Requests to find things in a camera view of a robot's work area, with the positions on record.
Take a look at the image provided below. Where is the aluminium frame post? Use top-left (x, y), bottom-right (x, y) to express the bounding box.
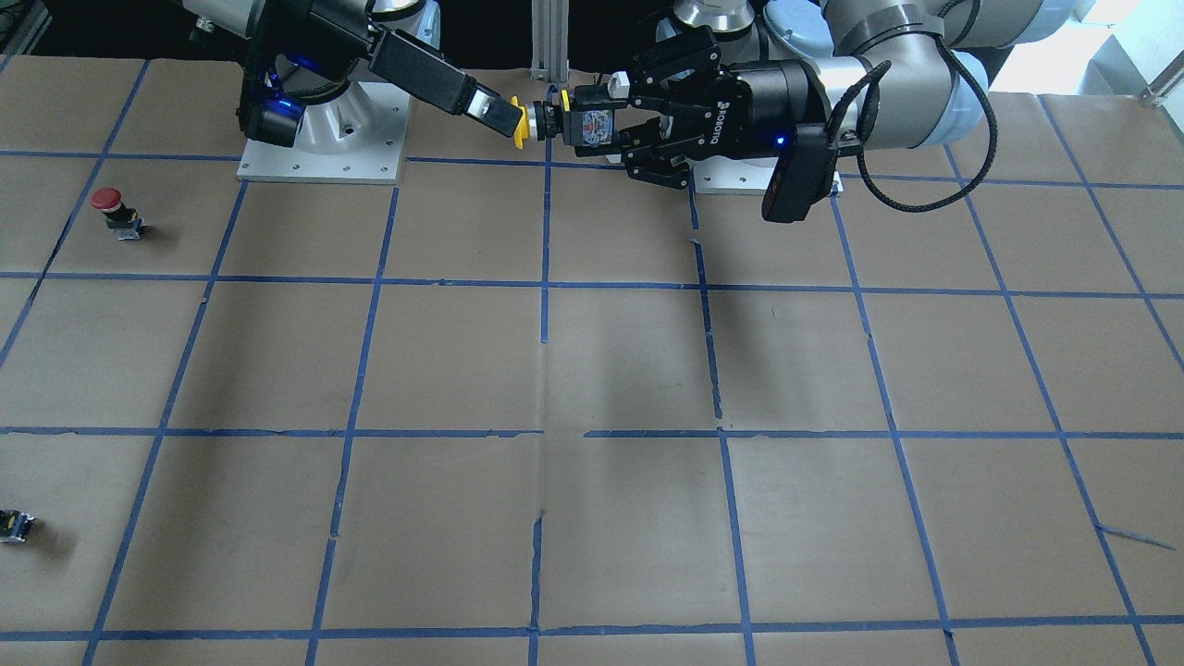
top-left (530, 0), bottom-right (570, 87)

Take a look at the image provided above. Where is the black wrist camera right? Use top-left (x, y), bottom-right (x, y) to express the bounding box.
top-left (236, 57), bottom-right (307, 148)

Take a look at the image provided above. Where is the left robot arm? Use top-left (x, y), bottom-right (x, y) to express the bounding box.
top-left (566, 1), bottom-right (1074, 203)

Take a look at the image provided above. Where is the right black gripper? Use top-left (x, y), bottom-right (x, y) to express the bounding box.
top-left (269, 1), bottom-right (525, 137)

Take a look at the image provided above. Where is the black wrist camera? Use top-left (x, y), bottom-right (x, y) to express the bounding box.
top-left (236, 57), bottom-right (307, 148)
top-left (761, 123), bottom-right (839, 224)

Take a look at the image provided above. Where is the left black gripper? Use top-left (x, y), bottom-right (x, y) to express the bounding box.
top-left (606, 27), bottom-right (829, 190)

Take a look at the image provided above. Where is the yellow push button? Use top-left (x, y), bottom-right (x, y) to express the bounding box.
top-left (511, 88), bottom-right (616, 154)

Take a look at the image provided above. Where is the red push button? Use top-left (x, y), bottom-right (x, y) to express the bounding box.
top-left (90, 187), bottom-right (144, 241)

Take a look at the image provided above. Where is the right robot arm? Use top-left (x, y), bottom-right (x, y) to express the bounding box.
top-left (184, 1), bottom-right (529, 148)

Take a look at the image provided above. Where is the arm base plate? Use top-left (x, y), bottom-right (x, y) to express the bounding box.
top-left (688, 155), bottom-right (778, 196)
top-left (237, 81), bottom-right (412, 186)

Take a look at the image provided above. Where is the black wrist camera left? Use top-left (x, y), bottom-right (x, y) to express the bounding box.
top-left (761, 123), bottom-right (839, 224)

